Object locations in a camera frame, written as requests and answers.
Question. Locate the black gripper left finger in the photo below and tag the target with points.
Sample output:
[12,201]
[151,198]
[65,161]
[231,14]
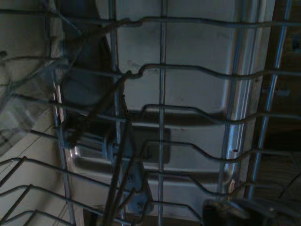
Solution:
[221,215]

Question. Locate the cream cabinet door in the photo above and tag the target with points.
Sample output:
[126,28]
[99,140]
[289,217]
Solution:
[30,169]

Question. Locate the dishwasher with open door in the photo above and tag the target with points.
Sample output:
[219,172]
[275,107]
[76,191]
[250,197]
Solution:
[188,42]

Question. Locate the clear glass bowl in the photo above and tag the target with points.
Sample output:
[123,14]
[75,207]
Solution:
[23,113]

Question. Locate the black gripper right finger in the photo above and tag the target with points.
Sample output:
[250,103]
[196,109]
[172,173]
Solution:
[272,215]

